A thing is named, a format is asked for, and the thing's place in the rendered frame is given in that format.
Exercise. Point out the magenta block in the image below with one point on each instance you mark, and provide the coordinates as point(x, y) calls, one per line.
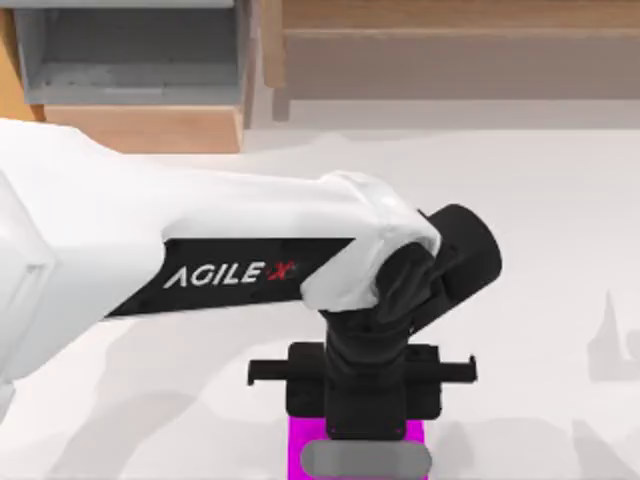
point(296, 445)

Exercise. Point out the pale wooden drawer front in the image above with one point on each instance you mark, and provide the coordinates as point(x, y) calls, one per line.
point(150, 127)

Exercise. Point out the wooden cupboard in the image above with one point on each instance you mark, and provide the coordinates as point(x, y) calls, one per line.
point(10, 65)

